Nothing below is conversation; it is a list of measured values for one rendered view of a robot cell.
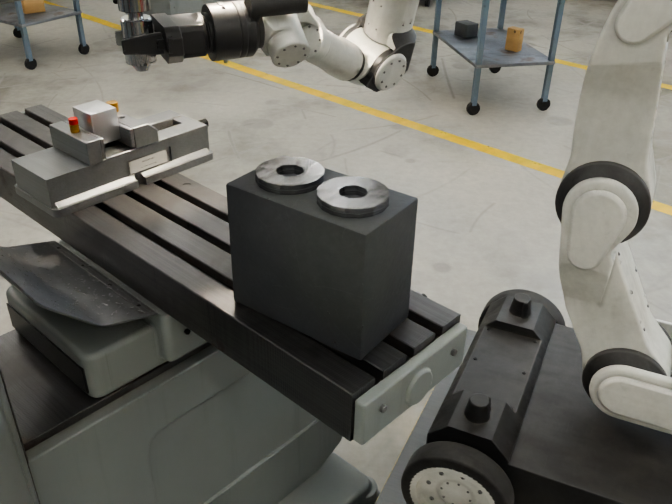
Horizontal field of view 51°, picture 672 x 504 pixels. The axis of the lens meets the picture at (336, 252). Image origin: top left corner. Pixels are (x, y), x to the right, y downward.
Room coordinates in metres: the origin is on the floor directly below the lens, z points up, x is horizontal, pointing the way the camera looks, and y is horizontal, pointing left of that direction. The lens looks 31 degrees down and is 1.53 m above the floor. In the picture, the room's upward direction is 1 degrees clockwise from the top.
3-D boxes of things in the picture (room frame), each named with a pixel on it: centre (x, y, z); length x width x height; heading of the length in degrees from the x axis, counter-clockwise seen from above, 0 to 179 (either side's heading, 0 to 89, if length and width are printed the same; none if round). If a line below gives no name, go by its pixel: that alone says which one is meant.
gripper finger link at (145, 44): (1.07, 0.29, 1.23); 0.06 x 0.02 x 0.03; 115
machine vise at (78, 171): (1.24, 0.42, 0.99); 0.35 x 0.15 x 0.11; 139
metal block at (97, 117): (1.22, 0.44, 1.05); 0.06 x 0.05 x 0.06; 49
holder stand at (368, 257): (0.81, 0.02, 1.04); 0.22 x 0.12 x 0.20; 55
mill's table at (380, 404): (1.13, 0.34, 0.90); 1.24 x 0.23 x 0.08; 48
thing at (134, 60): (1.10, 0.31, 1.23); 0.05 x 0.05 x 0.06
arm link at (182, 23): (1.14, 0.23, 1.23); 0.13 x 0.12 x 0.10; 25
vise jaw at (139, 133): (1.26, 0.40, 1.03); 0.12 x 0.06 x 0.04; 49
